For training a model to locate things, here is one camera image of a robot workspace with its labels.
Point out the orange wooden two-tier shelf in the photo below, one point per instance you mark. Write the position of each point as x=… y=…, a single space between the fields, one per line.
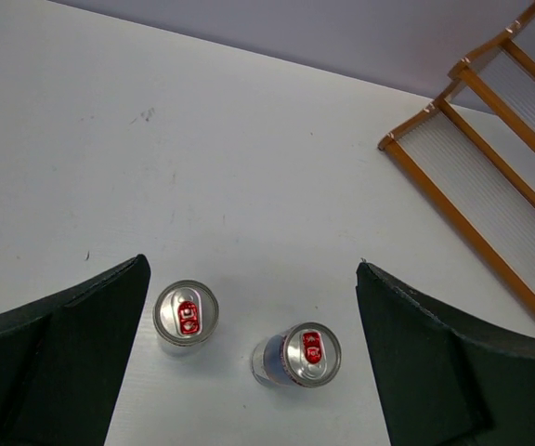
x=471 y=152

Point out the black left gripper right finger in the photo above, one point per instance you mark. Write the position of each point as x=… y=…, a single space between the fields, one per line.
x=444 y=376

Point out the front left energy drink can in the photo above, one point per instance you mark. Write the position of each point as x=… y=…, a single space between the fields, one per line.
x=185 y=316

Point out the front right energy drink can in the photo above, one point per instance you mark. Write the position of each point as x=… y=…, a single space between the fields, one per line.
x=307 y=355

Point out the energy drink can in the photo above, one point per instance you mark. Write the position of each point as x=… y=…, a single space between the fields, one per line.
x=307 y=355
x=185 y=316

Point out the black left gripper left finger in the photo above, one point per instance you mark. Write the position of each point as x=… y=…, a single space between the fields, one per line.
x=63 y=358

